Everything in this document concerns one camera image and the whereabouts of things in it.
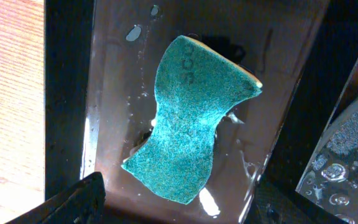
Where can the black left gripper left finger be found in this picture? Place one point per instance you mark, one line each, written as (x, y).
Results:
(83, 202)

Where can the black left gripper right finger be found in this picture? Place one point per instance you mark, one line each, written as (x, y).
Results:
(275, 203)

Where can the green yellow sponge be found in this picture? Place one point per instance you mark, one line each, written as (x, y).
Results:
(195, 87)

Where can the black round tray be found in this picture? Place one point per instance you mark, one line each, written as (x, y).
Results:
(330, 179)

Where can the black rectangular tray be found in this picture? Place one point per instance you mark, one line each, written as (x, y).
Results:
(101, 60)

